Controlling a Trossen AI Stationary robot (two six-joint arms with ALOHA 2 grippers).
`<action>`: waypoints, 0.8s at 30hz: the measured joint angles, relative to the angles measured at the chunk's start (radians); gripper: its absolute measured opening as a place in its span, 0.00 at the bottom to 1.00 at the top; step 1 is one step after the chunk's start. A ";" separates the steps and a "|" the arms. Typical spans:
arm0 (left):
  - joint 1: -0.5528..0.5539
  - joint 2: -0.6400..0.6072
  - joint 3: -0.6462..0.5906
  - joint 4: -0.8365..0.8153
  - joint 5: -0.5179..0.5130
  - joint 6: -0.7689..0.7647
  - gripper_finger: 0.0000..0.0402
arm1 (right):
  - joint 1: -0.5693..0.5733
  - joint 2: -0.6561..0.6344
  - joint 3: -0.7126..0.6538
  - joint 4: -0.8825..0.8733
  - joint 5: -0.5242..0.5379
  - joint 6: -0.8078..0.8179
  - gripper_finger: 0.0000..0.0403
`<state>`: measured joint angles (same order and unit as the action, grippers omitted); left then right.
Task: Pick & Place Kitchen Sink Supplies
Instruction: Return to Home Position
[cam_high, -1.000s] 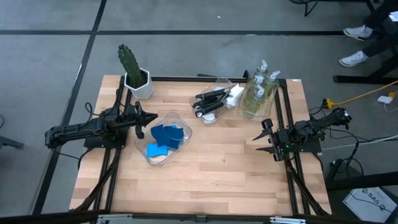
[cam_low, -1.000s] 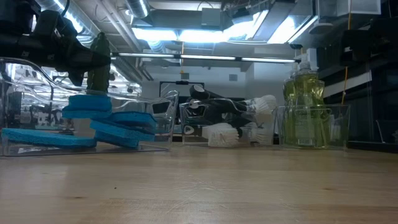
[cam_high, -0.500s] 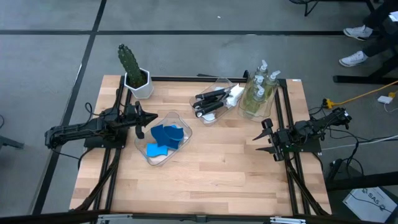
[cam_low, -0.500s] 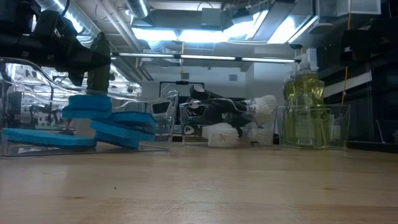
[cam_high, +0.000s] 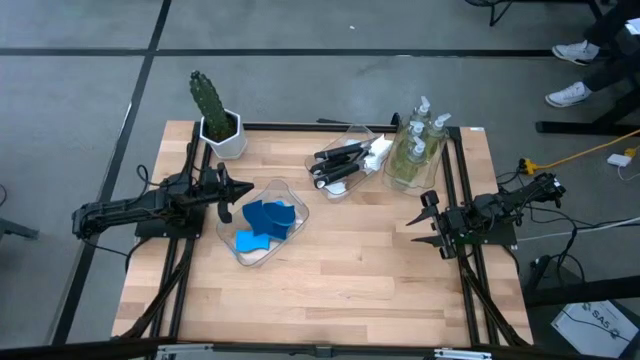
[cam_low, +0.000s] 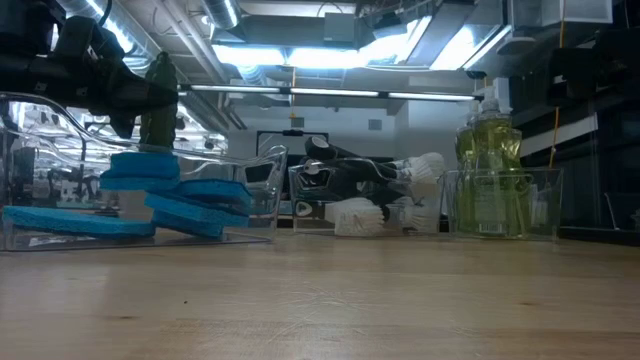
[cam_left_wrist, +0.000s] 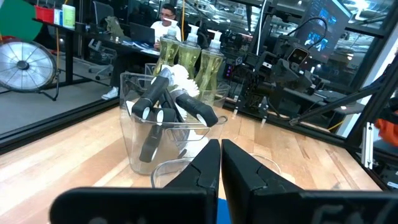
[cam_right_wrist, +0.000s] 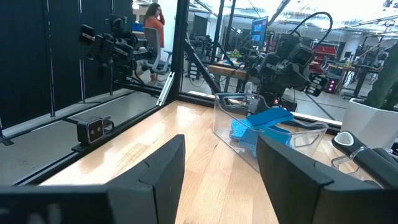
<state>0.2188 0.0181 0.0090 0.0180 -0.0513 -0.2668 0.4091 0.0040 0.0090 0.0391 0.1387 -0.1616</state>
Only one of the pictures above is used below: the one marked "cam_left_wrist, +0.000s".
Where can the yellow-green soap pump bottle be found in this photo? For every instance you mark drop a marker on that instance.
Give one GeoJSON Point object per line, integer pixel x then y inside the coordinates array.
{"type": "Point", "coordinates": [210, 68]}
{"type": "Point", "coordinates": [168, 53]}
{"type": "Point", "coordinates": [188, 56]}

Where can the small white box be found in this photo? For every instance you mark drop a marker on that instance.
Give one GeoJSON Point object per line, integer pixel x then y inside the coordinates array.
{"type": "Point", "coordinates": [58, 17]}

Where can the black office chair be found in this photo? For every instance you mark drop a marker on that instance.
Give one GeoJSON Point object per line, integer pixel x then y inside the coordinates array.
{"type": "Point", "coordinates": [102, 9]}

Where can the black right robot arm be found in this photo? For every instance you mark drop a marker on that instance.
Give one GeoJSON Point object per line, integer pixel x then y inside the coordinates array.
{"type": "Point", "coordinates": [252, 84]}

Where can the person's white shoe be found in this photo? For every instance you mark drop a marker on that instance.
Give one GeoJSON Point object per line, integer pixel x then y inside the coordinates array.
{"type": "Point", "coordinates": [110, 94]}

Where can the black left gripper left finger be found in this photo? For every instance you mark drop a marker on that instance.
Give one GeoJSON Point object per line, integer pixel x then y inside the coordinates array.
{"type": "Point", "coordinates": [186, 202]}

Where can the person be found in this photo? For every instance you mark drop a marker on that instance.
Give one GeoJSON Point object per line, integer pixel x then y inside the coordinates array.
{"type": "Point", "coordinates": [161, 29]}

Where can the round floor fan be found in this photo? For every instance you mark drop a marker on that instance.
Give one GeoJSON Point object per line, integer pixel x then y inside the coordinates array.
{"type": "Point", "coordinates": [25, 65]}

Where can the pale green canister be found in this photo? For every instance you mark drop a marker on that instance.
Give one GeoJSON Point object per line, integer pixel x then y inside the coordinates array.
{"type": "Point", "coordinates": [68, 17]}

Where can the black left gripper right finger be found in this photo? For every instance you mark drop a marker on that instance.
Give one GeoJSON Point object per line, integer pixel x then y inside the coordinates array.
{"type": "Point", "coordinates": [264, 202]}

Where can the black desk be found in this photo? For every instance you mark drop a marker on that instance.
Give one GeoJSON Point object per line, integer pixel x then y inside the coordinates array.
{"type": "Point", "coordinates": [124, 48]}

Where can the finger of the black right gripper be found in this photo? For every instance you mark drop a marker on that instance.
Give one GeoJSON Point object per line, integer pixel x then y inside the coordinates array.
{"type": "Point", "coordinates": [312, 84]}
{"type": "Point", "coordinates": [279, 70]}

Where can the white papers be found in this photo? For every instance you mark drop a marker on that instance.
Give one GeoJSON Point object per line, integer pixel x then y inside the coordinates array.
{"type": "Point", "coordinates": [149, 51]}

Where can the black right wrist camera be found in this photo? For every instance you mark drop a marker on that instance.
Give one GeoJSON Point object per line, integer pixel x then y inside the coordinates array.
{"type": "Point", "coordinates": [298, 56]}

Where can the red container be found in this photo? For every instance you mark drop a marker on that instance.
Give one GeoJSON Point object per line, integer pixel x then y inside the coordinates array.
{"type": "Point", "coordinates": [44, 15]}

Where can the green board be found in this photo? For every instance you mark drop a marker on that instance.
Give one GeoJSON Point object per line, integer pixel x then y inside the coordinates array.
{"type": "Point", "coordinates": [15, 18]}

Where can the black laptop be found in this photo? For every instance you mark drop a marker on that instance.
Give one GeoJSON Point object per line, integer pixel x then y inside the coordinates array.
{"type": "Point", "coordinates": [141, 33]}

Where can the orange object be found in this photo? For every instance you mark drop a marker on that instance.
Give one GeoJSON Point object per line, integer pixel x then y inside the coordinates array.
{"type": "Point", "coordinates": [388, 130]}

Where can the silver metal bracket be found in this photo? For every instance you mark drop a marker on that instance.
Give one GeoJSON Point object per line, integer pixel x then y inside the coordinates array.
{"type": "Point", "coordinates": [367, 146]}

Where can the black side table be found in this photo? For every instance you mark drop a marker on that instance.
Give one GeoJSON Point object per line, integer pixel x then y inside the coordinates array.
{"type": "Point", "coordinates": [70, 56]}

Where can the dark monitor screen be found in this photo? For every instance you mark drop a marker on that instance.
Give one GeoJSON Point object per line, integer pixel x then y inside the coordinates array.
{"type": "Point", "coordinates": [323, 18]}

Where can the olive cloth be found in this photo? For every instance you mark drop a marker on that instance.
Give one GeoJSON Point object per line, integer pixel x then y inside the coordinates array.
{"type": "Point", "coordinates": [113, 26]}

